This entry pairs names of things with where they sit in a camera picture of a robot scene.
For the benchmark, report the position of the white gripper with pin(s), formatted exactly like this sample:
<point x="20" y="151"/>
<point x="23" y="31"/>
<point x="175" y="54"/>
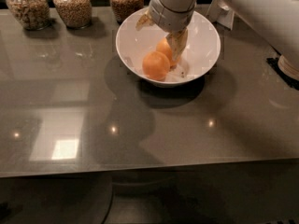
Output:
<point x="166" y="19"/>

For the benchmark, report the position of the orange fruit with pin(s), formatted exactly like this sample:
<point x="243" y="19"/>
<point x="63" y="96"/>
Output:
<point x="164" y="48"/>
<point x="155" y="65"/>

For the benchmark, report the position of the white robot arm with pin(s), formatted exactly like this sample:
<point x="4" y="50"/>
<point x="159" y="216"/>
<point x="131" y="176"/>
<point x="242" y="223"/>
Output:
<point x="277" y="21"/>

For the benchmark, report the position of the white ceramic bowl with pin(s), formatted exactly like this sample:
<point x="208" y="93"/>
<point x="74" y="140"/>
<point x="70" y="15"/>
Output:
<point x="202" y="50"/>

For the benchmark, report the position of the glass jar of brown grains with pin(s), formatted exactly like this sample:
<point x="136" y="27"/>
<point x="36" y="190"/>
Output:
<point x="122" y="9"/>

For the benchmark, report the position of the white folded card stand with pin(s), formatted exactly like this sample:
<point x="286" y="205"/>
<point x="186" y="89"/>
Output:
<point x="220" y="13"/>

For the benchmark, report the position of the glass jar of tan grains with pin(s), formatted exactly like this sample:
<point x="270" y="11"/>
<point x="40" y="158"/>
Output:
<point x="75" y="14"/>

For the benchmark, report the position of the glass jar of light cereal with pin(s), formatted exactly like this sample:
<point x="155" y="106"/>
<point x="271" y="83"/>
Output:
<point x="31" y="14"/>

